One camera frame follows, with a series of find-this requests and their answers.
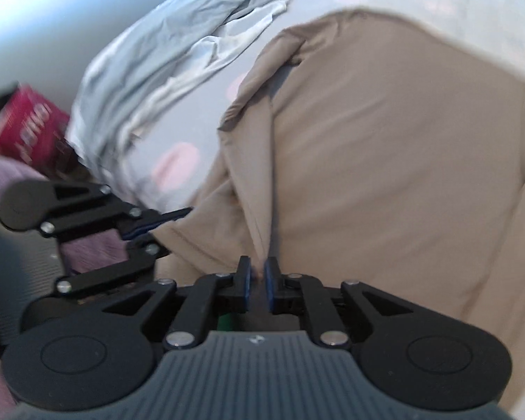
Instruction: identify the grey white garment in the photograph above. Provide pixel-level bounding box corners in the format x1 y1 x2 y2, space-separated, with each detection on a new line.
67 0 288 185

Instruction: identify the grey pink-dotted bed cover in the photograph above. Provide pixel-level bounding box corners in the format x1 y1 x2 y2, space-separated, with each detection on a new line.
115 0 525 211

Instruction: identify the beige garment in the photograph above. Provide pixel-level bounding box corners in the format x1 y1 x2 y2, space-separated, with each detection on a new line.
154 12 525 408

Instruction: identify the red cardboard box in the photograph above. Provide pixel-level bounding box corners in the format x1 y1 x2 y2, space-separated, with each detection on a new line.
0 84 78 177

